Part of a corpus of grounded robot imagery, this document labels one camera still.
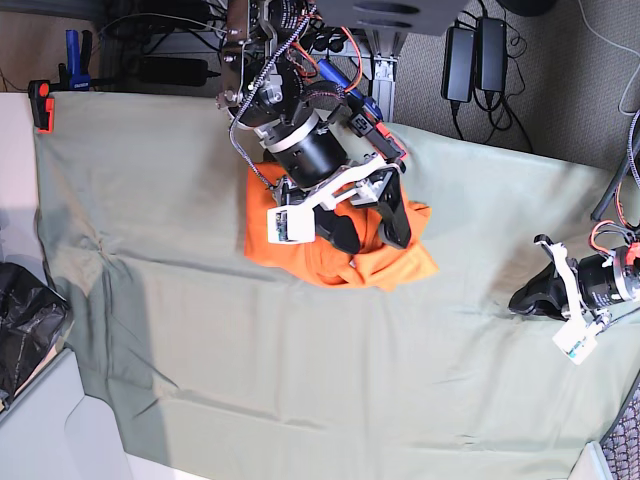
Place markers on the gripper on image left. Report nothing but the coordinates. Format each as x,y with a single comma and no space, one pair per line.
319,173

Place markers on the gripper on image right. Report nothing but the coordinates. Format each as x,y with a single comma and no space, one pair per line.
601,283

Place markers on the orange T-shirt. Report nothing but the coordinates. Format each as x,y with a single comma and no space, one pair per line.
347,252

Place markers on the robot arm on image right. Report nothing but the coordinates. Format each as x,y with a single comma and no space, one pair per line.
568,288

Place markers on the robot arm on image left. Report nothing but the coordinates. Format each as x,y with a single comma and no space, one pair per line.
263,84

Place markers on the blue clamp on table centre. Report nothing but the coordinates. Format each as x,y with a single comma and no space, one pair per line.
365,120

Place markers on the black power adapter pair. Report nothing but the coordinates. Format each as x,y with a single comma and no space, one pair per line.
474,59

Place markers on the green table cloth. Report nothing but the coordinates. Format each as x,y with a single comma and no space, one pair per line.
231,370

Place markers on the black power brick left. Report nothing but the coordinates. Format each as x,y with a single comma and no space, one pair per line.
173,71

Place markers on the blue clamp at table corner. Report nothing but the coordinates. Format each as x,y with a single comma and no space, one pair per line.
73,75

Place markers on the black plastic bag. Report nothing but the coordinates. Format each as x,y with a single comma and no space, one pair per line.
32,315

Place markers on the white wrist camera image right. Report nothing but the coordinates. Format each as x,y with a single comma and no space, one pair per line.
576,342

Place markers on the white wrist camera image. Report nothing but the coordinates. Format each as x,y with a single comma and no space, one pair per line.
291,224
576,342

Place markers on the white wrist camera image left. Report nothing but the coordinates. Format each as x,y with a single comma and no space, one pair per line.
291,224

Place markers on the aluminium frame post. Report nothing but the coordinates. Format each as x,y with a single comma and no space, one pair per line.
383,48

